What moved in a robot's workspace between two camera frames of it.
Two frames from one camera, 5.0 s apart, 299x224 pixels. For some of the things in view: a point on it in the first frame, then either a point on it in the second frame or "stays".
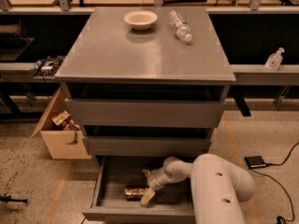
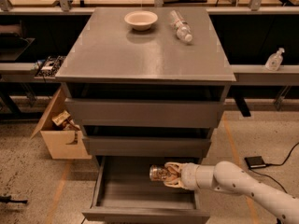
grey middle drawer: x=149 y=146 stays
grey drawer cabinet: x=143 y=80 stays
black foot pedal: x=255 y=161 stays
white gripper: x=154 y=179 to x=189 y=175
